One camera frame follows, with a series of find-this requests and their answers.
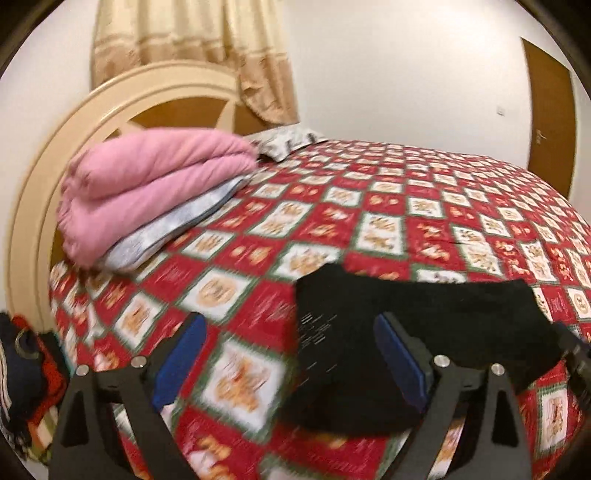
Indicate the folded pink blanket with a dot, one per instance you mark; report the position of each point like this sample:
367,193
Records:
147,184

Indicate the red patchwork printed bed cover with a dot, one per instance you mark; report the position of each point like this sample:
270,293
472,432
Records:
351,217

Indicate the black pants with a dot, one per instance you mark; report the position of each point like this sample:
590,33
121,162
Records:
351,350

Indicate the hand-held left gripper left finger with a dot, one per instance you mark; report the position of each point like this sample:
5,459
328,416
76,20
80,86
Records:
181,364

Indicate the brown wooden door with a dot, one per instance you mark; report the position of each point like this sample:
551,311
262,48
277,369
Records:
549,115

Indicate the cream round bed headboard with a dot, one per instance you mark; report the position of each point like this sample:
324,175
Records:
60,152

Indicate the pile of colourful clothes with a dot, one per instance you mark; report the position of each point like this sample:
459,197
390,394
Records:
25,369

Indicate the beige patterned curtain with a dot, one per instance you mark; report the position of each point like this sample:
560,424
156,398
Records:
194,41

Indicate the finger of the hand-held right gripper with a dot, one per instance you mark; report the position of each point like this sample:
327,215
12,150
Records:
575,355

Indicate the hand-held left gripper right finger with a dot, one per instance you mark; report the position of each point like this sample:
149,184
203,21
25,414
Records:
400,364

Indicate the grey patterned pillow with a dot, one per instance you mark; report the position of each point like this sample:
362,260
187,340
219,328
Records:
286,141

